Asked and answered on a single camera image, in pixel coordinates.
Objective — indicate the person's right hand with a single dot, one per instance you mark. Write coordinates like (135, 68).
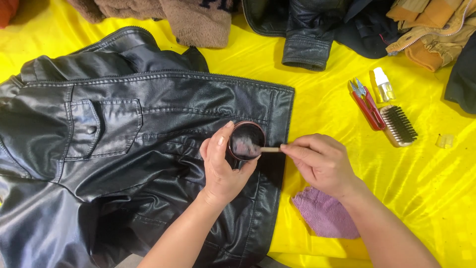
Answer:
(323, 163)

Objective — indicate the person's left hand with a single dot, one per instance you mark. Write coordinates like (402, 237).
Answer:
(219, 175)

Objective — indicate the round tin of black polish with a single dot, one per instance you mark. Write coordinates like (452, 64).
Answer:
(246, 140)

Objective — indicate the yellow satin table cloth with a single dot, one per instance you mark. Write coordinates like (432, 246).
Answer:
(372, 167)

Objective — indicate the purple microfibre cloth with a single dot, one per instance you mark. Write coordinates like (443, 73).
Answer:
(325, 214)

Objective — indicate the red thread snips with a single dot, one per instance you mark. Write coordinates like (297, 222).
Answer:
(368, 106)

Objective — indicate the wooden brush with black bristles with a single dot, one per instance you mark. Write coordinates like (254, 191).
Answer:
(398, 125)

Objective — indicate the small clear spray bottle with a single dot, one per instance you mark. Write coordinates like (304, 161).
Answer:
(383, 85)

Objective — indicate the black leather jacket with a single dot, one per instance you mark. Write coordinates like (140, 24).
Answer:
(122, 156)

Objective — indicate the clear plastic cap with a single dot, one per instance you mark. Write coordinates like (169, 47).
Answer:
(444, 141)

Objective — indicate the dark leather jacket with cuff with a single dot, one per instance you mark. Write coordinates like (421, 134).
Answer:
(297, 29)

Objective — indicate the dark navy garment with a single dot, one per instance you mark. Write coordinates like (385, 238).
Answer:
(366, 33)

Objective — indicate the dark green garment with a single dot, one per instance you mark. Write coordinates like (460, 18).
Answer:
(463, 85)

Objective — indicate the brown fleece garment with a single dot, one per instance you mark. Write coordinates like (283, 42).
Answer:
(174, 18)

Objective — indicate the tan canvas jacket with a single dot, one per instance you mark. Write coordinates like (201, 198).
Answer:
(431, 29)

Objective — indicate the orange-red fabric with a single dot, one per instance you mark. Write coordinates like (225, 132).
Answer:
(7, 11)

